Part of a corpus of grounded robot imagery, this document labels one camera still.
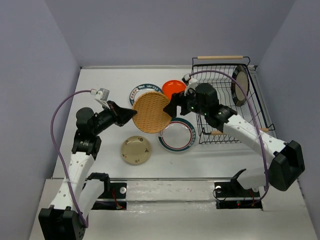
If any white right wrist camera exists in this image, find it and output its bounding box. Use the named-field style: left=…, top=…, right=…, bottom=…
left=181, top=74, right=198, bottom=96

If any black wire dish rack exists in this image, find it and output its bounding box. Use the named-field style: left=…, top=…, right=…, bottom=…
left=191, top=56, right=275, bottom=136

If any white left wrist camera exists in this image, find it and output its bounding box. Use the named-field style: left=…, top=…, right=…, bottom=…
left=90, top=88, right=110, bottom=108

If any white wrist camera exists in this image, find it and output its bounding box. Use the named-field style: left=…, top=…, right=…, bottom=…
left=181, top=74, right=198, bottom=96
left=90, top=88, right=110, bottom=108

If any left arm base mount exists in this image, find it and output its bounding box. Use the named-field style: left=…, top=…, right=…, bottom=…
left=92, top=181, right=127, bottom=211

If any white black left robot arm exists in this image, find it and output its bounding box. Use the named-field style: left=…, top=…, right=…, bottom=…
left=38, top=100, right=137, bottom=240

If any cream patterned plate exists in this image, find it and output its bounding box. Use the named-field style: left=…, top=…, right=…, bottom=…
left=120, top=135, right=152, bottom=165

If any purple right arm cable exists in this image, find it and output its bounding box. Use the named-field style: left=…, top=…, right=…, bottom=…
left=184, top=70, right=271, bottom=201

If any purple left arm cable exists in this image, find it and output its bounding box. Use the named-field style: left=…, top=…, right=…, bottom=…
left=50, top=89, right=97, bottom=229

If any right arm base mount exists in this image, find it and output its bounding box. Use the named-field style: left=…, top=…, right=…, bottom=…
left=212, top=181, right=263, bottom=210

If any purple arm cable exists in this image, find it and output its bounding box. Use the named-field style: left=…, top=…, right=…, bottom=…
left=50, top=89, right=97, bottom=229
left=184, top=70, right=271, bottom=201

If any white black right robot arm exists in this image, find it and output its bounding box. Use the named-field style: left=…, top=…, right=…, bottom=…
left=125, top=83, right=305, bottom=196

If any woven bamboo plate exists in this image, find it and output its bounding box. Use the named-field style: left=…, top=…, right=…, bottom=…
left=132, top=91, right=172, bottom=134

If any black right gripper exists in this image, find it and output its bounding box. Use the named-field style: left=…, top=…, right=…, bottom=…
left=162, top=86, right=208, bottom=119

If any dark rimmed ceramic plate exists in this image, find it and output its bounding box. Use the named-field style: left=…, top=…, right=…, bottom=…
left=231, top=65, right=250, bottom=107

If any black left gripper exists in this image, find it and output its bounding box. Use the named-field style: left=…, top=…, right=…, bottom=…
left=92, top=100, right=137, bottom=136

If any orange plastic plate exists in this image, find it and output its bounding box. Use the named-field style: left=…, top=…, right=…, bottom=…
left=162, top=79, right=187, bottom=99

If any white plate green red rim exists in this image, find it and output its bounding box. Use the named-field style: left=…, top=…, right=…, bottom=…
left=157, top=117, right=197, bottom=153

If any white plate blue lettered rim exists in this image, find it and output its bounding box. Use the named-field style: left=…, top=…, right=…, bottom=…
left=129, top=83, right=163, bottom=106

